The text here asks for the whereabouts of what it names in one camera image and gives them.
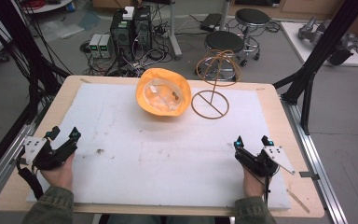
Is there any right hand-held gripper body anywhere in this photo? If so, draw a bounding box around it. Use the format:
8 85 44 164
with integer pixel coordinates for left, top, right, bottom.
234 145 296 179

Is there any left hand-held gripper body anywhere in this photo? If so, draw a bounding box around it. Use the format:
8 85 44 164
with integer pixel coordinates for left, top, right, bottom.
22 137 78 171

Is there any person's left hand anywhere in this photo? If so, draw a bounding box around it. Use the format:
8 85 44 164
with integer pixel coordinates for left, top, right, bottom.
40 153 76 191

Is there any person's right hand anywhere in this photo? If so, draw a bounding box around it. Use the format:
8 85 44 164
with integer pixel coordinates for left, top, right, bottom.
242 163 272 199

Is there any beige tape strip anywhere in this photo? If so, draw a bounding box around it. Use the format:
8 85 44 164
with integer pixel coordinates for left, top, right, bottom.
286 189 311 215

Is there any white foam mat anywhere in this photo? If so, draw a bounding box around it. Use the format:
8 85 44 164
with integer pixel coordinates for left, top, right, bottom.
25 82 293 211

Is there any orange bucket hat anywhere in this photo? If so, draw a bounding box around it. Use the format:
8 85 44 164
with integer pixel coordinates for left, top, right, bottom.
135 67 193 118

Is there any clear plastic bag stuffing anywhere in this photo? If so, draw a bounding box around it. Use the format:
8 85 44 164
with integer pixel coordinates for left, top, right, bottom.
143 77 185 114

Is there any grey power supply unit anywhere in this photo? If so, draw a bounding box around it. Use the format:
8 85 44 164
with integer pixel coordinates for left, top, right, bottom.
99 33 115 59
88 33 103 59

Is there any black round stool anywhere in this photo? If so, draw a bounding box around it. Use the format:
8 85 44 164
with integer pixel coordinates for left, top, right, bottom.
203 30 246 82
234 7 272 62

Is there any white floor platform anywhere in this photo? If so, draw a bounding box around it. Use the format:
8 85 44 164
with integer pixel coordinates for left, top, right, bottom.
280 21 358 68

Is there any black computer tower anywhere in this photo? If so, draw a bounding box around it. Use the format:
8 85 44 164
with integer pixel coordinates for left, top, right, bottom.
109 9 135 61
132 5 154 53

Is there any black flat case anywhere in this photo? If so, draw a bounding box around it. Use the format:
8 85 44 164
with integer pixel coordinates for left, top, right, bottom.
199 12 224 33

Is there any white round table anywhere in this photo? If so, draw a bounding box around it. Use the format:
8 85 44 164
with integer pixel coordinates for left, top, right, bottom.
20 0 75 15

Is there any white box on computer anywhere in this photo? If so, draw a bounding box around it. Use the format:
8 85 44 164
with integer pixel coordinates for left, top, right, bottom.
121 6 136 21

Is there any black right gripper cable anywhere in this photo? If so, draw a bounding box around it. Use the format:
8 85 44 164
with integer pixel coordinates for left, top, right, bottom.
261 174 272 207

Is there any aluminium rail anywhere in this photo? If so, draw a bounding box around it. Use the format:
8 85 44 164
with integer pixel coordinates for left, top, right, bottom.
0 119 40 210
280 94 350 224

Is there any grey metal bracket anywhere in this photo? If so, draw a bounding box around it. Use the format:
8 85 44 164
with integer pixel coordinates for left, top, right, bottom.
298 170 321 182

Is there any brown wire hat stand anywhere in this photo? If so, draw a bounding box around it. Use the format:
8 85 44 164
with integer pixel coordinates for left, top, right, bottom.
190 49 242 120

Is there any black frame strut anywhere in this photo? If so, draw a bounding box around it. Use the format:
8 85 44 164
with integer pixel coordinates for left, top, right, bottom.
272 0 358 136
0 0 73 188

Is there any tangle of floor cables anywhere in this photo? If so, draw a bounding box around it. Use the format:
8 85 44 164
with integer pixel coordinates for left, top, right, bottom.
78 6 176 78

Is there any grey metal stand post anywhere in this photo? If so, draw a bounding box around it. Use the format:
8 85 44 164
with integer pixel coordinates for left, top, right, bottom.
166 0 184 61

